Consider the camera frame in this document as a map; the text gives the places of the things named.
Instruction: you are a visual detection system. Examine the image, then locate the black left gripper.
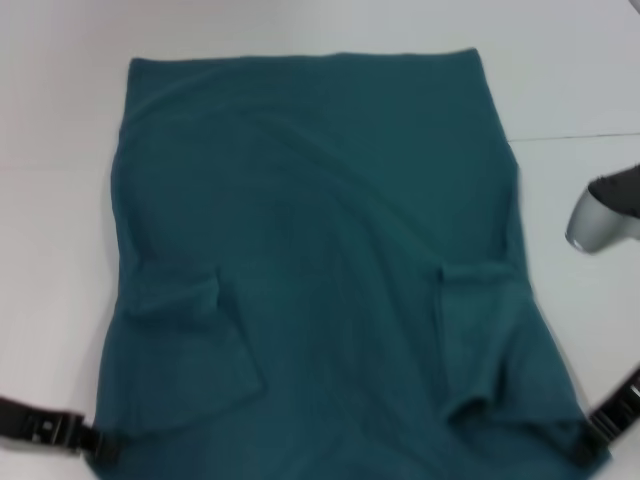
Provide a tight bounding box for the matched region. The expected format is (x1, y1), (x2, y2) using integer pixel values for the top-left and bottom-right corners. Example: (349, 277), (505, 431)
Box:
(0, 394), (125, 465)

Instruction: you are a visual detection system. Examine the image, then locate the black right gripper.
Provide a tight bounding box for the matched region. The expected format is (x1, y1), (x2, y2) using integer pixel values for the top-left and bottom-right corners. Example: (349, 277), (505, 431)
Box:
(570, 365), (640, 466)

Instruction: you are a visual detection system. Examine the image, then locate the blue shirt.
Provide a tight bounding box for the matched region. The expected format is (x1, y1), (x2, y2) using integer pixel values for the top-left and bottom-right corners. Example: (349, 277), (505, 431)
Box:
(87, 47), (615, 480)

